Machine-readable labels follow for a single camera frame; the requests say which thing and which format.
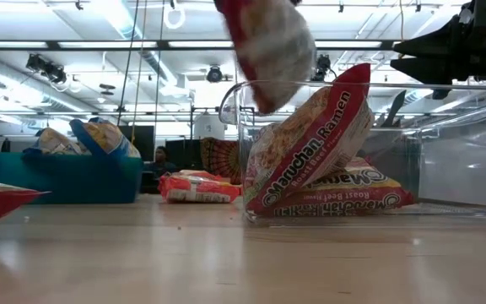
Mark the round black ceiling spotlight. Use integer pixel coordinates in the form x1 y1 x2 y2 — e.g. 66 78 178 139
206 65 224 84

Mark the small blue plastic bin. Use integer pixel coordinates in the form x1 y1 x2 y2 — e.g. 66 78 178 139
0 151 144 205

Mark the blue Maruchan noodle pack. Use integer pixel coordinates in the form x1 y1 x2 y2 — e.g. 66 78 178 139
69 117 142 160
23 126 88 155

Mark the person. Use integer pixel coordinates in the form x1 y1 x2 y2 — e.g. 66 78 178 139
143 145 177 194

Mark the black ceiling light fixture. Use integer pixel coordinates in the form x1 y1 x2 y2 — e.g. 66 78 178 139
25 53 68 84

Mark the white ring light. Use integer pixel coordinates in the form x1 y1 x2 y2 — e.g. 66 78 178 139
162 3 186 30

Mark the clear plastic bin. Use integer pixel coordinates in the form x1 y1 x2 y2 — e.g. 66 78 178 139
219 79 486 225

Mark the black hanging cable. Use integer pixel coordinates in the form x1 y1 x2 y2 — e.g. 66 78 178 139
116 0 141 127

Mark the mandala tapestry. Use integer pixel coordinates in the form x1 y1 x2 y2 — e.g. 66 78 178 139
200 137 243 186

